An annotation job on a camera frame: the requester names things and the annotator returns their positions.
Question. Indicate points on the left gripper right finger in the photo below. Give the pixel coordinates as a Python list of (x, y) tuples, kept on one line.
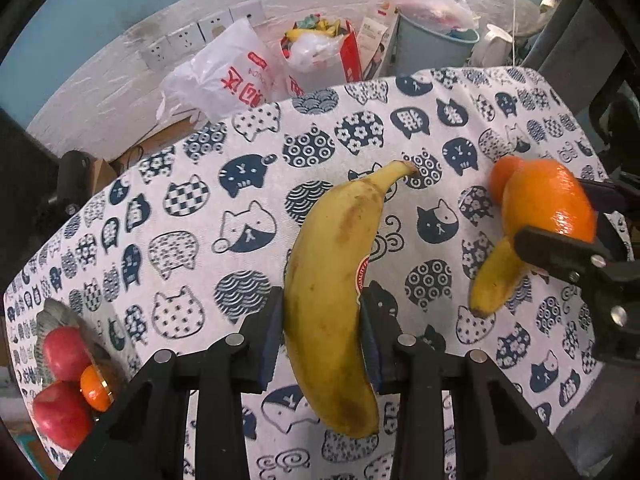
[(378, 336)]

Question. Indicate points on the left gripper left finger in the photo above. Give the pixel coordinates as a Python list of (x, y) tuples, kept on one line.
[(262, 332)]

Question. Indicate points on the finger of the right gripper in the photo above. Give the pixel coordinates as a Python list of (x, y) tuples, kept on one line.
[(563, 257), (604, 196)]

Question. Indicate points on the yellow banana with sticker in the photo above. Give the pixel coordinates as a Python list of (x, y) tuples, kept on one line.
[(320, 300)]

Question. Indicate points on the small orange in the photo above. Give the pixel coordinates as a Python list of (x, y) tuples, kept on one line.
[(500, 175)]

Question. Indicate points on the orange tangerine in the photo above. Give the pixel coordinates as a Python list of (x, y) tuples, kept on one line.
[(98, 384)]

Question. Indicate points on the red apple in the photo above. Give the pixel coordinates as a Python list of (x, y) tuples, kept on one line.
[(65, 353), (62, 414)]

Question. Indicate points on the white kettle on floor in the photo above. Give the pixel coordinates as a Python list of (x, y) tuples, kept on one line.
[(493, 48)]

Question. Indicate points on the grey leaf-shaped fruit bowl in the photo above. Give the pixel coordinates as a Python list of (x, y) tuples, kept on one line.
[(55, 314)]

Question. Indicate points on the cardboard box on floor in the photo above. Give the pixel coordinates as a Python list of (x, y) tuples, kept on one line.
[(105, 172)]

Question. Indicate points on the light blue trash bin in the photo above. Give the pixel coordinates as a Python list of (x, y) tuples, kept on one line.
[(418, 48)]

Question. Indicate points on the black cylindrical speaker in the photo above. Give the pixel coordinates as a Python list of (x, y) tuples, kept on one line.
[(73, 187)]

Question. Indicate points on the white plastic shopping bag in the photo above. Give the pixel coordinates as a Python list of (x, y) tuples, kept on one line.
[(235, 72)]

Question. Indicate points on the red white paper bag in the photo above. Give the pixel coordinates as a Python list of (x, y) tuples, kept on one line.
[(318, 53)]

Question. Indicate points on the white wall socket strip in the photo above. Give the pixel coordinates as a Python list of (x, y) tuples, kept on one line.
[(194, 36)]

